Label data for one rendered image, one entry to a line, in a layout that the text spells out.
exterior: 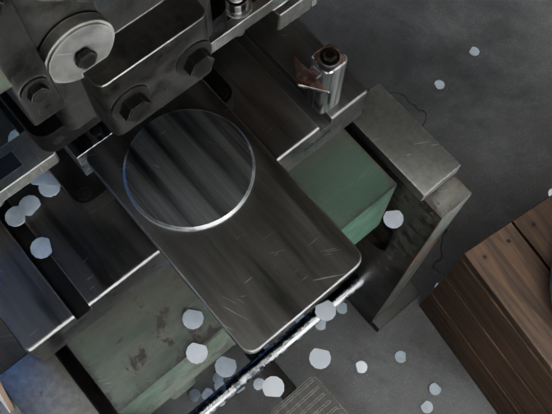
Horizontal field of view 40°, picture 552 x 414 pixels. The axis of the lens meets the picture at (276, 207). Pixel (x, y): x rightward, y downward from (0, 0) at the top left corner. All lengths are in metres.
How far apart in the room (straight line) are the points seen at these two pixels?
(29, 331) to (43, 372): 0.07
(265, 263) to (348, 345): 0.80
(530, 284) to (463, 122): 0.56
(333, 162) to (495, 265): 0.40
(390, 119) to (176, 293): 0.32
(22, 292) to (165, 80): 0.30
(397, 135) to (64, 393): 0.46
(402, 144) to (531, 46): 0.94
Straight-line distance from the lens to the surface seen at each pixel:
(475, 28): 1.80
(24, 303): 0.80
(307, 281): 0.70
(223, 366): 0.81
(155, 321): 0.83
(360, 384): 1.48
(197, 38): 0.59
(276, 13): 0.87
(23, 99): 0.50
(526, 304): 1.20
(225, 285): 0.69
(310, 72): 0.77
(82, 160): 0.76
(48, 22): 0.53
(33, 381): 0.85
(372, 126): 0.91
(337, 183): 0.87
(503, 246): 1.21
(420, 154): 0.90
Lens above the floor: 1.45
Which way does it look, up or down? 70 degrees down
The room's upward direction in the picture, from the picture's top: 3 degrees clockwise
